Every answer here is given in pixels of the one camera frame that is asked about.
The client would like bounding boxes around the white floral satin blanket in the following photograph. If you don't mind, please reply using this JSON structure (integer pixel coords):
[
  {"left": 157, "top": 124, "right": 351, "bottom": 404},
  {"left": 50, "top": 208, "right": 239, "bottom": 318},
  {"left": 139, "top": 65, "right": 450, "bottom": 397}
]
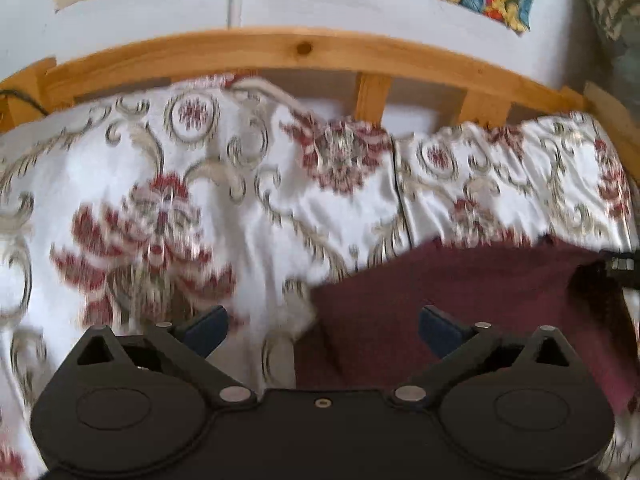
[{"left": 0, "top": 74, "right": 640, "bottom": 480}]

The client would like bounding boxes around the maroon long-sleeve shirt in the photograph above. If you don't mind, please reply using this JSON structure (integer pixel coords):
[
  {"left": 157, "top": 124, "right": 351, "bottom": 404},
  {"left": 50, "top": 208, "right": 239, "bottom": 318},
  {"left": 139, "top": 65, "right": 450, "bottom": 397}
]
[{"left": 294, "top": 236, "right": 640, "bottom": 417}]

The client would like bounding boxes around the black cable on bed frame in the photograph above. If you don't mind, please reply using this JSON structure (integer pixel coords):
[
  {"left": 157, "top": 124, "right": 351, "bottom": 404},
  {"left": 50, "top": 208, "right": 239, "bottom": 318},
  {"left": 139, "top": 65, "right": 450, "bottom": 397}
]
[{"left": 0, "top": 88, "right": 49, "bottom": 116}]

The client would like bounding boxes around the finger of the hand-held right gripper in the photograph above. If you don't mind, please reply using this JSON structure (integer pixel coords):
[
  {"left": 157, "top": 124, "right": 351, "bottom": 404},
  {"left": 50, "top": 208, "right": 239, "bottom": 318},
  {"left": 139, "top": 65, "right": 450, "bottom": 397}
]
[{"left": 598, "top": 248, "right": 640, "bottom": 289}]

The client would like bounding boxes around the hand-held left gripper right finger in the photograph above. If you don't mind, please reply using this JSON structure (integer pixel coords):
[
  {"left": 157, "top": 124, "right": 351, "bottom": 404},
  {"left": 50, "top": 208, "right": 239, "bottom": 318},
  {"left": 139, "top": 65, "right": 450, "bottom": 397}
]
[{"left": 389, "top": 305, "right": 579, "bottom": 408}]

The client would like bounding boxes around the wooden bed frame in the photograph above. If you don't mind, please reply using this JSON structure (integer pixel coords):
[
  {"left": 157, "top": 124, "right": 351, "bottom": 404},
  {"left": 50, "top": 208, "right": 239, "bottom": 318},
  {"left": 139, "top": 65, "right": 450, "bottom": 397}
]
[{"left": 0, "top": 27, "right": 640, "bottom": 187}]

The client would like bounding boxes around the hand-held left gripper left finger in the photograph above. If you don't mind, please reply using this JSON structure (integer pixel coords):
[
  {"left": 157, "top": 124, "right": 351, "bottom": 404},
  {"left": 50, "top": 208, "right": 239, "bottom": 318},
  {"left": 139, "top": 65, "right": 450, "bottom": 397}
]
[{"left": 69, "top": 305, "right": 258, "bottom": 408}]

